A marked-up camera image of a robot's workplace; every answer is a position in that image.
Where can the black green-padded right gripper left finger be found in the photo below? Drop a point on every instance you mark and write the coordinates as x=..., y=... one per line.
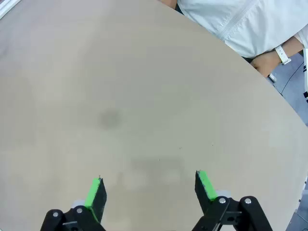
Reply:
x=97, y=199

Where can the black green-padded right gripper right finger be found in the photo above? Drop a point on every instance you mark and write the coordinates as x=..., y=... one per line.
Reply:
x=204, y=192

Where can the person's left forearm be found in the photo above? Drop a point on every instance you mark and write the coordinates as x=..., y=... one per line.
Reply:
x=292, y=45

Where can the person's left hand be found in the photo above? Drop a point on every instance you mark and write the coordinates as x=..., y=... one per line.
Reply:
x=265, y=62

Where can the person's right hand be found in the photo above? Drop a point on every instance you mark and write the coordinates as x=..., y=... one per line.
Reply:
x=168, y=2

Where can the white wristwatch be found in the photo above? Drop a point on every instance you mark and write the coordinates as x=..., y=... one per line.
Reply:
x=282, y=54

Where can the person in white shirt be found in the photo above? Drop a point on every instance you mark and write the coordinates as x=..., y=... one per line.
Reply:
x=240, y=21

